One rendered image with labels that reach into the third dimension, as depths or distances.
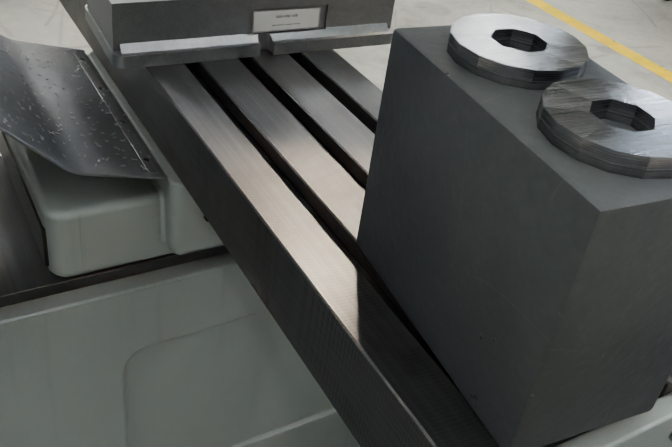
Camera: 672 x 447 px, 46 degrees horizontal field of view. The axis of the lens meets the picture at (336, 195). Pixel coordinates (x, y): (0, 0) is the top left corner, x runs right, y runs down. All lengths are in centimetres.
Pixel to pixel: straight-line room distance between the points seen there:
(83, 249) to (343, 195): 31
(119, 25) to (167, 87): 8
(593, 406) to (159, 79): 55
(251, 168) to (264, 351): 44
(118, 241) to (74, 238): 5
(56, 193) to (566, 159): 59
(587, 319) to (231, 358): 70
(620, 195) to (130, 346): 69
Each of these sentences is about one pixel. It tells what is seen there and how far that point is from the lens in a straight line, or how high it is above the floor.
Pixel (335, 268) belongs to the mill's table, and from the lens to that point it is 61.
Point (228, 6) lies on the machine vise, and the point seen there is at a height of 99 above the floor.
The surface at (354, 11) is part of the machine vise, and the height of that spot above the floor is 97.
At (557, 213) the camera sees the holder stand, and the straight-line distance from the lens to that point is 42.
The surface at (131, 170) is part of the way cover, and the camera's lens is 83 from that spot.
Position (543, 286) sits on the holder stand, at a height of 106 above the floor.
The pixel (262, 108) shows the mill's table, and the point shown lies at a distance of 82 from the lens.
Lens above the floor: 132
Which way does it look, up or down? 34 degrees down
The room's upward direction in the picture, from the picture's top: 9 degrees clockwise
